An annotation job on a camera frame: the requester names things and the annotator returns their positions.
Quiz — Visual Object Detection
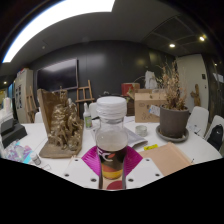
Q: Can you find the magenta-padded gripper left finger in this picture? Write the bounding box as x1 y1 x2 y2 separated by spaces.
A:
62 145 101 190

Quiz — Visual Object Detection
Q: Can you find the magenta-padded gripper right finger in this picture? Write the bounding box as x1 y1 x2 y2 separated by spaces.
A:
123 145 165 190

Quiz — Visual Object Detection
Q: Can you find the clear drink bottle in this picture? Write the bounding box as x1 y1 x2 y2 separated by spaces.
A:
95 95 130 183

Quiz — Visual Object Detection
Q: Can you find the small yellow tag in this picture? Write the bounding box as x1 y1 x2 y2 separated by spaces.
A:
143 143 159 151

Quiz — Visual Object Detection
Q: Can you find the small white cup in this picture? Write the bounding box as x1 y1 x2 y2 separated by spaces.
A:
134 124 149 138

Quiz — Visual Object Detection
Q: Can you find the grey plant saucer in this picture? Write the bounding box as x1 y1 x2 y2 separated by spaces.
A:
155 124 190 144

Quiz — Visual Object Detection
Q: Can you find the white spray bottle, green label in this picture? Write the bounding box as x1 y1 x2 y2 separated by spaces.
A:
82 102 93 130

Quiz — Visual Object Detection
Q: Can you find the small paint jar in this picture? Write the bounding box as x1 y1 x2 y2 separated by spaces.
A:
30 152 42 167

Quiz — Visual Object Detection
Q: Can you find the cardboard box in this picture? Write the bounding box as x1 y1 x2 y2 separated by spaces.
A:
133 88 167 124

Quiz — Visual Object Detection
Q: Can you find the dried plant in grey pot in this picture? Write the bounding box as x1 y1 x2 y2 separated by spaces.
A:
156 61 191 139

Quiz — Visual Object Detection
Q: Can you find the wooden easel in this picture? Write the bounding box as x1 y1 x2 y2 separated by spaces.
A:
75 79 96 116
24 85 38 123

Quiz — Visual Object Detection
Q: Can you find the red box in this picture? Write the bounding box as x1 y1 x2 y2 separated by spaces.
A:
121 82 141 98

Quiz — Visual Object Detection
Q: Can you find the colourful iridescent sheet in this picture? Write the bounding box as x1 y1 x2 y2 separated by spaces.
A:
3 139 34 165

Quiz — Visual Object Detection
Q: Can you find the black flat case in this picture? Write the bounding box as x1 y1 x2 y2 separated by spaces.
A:
1 123 28 149
0 116 16 134

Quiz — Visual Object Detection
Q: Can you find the white plastic bag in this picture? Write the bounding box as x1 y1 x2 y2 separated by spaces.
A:
144 70 159 90

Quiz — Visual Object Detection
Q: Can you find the black backpack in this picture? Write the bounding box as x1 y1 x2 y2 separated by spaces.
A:
206 123 224 152

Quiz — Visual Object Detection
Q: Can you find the wooden figure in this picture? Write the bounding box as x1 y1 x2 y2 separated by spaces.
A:
190 83 202 108

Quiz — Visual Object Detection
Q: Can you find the beige shelf cabinet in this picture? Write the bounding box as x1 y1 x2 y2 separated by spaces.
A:
13 68 35 124

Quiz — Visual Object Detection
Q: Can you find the ceiling strip light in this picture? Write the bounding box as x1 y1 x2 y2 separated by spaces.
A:
2 0 116 64

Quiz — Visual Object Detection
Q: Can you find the black wall screen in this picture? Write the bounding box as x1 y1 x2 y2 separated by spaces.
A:
36 58 79 93

